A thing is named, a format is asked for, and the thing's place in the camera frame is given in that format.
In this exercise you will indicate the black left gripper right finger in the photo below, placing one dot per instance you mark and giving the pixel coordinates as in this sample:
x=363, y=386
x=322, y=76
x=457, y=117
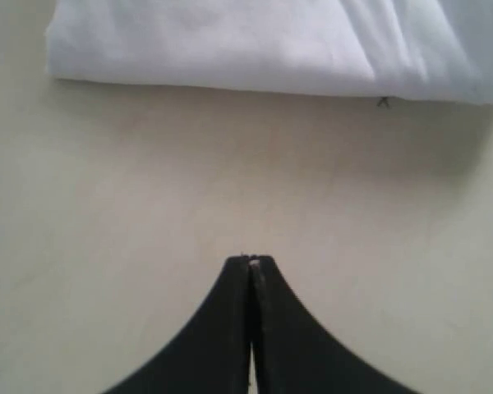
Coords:
x=292, y=352

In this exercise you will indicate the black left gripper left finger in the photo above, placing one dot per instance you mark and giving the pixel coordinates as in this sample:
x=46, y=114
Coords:
x=211, y=353

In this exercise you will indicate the white t-shirt red lettering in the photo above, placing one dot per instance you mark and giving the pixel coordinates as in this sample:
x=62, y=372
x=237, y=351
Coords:
x=421, y=50

